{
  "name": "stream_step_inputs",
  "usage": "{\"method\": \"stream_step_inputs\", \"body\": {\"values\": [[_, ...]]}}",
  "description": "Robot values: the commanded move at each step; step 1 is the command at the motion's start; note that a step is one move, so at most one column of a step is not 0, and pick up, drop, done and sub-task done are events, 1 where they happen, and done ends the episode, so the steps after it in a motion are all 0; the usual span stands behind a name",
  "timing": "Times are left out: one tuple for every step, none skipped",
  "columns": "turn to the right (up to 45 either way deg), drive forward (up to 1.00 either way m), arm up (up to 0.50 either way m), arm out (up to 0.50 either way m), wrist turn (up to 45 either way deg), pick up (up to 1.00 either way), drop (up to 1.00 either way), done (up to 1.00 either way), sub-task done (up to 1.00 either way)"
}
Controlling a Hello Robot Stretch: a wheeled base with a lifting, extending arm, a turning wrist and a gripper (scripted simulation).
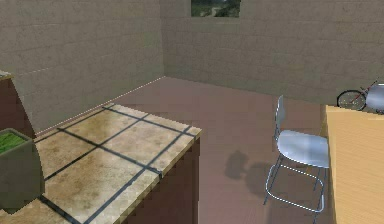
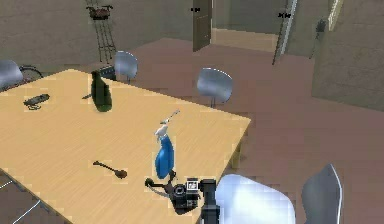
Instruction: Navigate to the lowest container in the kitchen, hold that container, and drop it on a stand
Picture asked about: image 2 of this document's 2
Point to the black box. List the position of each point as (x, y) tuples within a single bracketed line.
[(108, 73)]

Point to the reddish brown pot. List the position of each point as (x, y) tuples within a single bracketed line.
[(99, 13)]

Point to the blue spray bottle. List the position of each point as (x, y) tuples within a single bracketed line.
[(165, 156)]

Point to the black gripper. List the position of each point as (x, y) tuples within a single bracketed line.
[(180, 195)]

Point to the light wooden table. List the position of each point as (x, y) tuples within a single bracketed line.
[(100, 140)]

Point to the grey room door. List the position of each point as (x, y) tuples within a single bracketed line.
[(286, 30)]

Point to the dark green bottle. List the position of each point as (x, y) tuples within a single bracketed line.
[(101, 95)]

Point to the brown room door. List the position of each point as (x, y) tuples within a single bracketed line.
[(202, 25)]

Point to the brown wooden spoon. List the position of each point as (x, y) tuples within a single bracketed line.
[(115, 170)]

